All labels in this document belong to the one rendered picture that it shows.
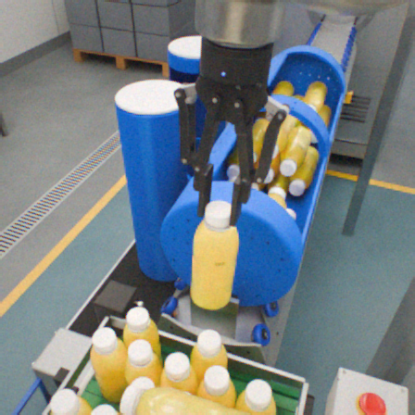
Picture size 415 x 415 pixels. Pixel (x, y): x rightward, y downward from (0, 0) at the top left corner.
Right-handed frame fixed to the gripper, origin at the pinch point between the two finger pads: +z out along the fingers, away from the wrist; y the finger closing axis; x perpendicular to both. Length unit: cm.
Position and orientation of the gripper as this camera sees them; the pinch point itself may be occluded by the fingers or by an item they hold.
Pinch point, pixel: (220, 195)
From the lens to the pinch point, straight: 54.9
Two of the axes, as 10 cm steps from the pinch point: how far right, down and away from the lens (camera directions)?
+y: -9.3, -2.7, 2.5
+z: -0.6, 7.8, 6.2
